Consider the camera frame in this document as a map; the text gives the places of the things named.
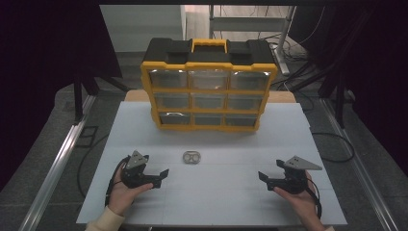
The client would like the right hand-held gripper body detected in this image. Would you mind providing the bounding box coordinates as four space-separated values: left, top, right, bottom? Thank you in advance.
276 155 323 194

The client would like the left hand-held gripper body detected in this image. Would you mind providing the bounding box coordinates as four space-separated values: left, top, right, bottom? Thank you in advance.
119 149 155 190

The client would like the small metal ring clip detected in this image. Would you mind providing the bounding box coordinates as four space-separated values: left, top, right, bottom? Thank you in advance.
182 150 202 166

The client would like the clear plastic drawer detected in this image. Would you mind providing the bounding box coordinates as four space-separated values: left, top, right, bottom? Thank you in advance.
188 69 230 90

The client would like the yellow black organizer cabinet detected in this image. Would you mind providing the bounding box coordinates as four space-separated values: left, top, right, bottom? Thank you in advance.
140 38 278 133

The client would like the person's right hand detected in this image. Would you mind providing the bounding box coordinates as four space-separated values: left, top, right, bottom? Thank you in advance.
273 171 321 222

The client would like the person's left hand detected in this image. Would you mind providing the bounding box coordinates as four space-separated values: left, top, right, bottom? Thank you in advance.
107 167 154 217

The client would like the black stand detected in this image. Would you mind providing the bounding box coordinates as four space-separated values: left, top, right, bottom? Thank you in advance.
320 73 354 129
72 75 129 123

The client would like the dark curtain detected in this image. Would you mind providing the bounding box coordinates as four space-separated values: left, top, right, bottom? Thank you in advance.
290 0 408 177
0 0 123 191

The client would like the left hand-held gripper cable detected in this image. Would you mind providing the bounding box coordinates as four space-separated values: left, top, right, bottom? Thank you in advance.
104 157 129 207

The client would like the hand-held gripper cable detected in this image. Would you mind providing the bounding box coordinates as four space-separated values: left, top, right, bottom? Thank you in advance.
104 157 129 207
306 177 322 219

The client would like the right hand-held gripper cable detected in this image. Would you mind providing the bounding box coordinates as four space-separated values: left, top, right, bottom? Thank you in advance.
306 177 322 219

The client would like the black floor cable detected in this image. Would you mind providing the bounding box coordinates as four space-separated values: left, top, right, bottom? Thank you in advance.
76 133 110 198
311 132 356 164

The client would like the aluminium floor rail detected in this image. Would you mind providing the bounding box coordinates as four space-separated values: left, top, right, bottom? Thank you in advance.
320 97 400 231
18 94 97 231

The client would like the bundle of black cables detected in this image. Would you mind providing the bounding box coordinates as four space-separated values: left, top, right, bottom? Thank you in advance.
266 32 311 64

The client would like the grey metal frame stand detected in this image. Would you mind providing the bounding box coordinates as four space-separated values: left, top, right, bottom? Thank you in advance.
209 4 297 76

